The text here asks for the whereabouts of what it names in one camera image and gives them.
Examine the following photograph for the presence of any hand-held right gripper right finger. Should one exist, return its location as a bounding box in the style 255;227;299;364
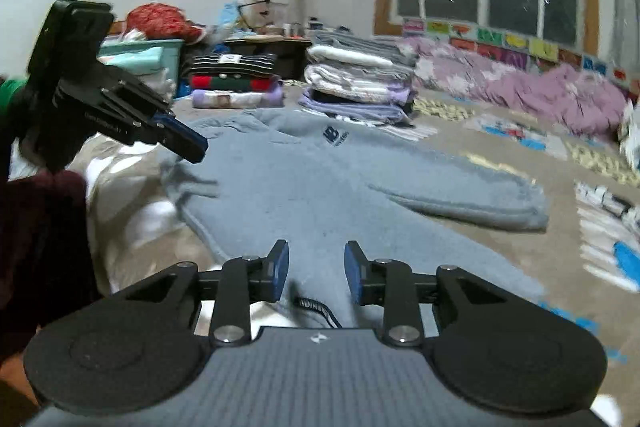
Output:
343;240;521;348

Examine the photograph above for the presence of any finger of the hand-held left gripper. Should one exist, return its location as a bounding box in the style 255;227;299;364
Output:
150;111;209;164

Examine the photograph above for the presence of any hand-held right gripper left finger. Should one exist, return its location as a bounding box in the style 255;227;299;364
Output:
114;239;290;348

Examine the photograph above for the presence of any grey-blue sweatshirt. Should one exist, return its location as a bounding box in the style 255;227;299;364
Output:
161;106;552;333

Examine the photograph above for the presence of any person's left forearm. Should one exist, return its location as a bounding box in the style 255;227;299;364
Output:
0;170;103;360

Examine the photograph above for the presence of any stack of folded clothes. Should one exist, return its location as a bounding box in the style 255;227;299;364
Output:
298;31;420;128

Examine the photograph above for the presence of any green cloth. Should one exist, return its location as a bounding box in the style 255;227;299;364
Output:
0;76;27;114

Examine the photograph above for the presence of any lavender folded garment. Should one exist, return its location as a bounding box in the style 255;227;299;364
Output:
191;88;286;110

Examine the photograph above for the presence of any red green folded garment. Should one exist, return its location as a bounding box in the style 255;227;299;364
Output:
189;75;282;94

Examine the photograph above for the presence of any white patterned blanket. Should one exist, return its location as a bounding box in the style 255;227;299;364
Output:
70;138;221;303

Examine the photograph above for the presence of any teal storage box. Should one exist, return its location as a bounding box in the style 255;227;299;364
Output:
97;39;187;102

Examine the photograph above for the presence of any black white striped folded garment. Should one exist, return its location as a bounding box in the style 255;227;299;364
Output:
191;53;277;78

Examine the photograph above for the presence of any red knitted cloth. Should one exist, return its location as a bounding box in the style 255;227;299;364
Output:
124;3;207;44

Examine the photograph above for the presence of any dark low table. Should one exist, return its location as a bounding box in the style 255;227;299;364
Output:
222;36;314;82

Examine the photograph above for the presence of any light blue plush toy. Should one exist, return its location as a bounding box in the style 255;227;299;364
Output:
219;1;248;28

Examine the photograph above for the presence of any purple floral quilt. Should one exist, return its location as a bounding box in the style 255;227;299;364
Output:
400;36;632;138

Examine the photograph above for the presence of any colourful wall border mat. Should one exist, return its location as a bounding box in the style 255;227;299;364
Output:
402;19;640;90

